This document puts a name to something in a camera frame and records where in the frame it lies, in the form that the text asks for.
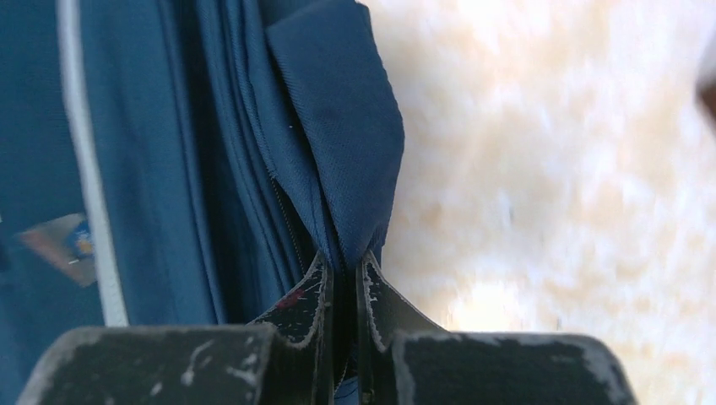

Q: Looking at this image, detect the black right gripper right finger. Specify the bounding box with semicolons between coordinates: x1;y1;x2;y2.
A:
355;252;637;404

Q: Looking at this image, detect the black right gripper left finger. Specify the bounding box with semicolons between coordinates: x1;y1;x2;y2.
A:
19;255;334;404

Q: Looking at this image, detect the navy blue student backpack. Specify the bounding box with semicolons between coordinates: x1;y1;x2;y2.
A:
1;1;404;404

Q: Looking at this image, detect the blue triangular ruler piece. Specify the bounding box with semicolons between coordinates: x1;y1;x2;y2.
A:
65;219;95;261

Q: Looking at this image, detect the small orange eraser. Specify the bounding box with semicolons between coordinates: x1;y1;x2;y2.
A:
18;213;96;287

